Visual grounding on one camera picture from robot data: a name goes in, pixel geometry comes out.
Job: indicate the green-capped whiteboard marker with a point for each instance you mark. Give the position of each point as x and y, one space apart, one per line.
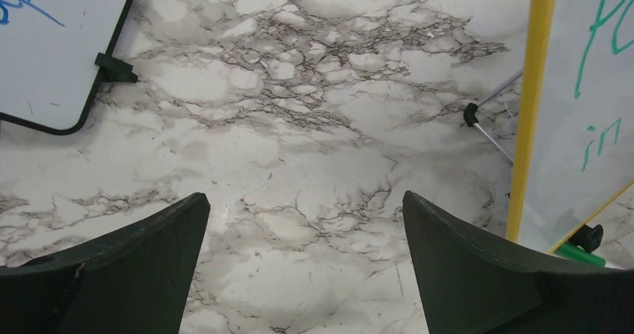
577 254

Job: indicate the black-framed whiteboard with writing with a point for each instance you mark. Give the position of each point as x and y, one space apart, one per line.
55 54

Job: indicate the yellow-framed whiteboard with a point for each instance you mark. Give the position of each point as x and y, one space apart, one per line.
574 146

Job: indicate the whiteboard wire stand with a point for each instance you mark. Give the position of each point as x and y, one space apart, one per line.
494 115

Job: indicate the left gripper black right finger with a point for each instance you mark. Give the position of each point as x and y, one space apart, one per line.
472 281

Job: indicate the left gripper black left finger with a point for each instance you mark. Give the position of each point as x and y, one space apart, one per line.
135 279

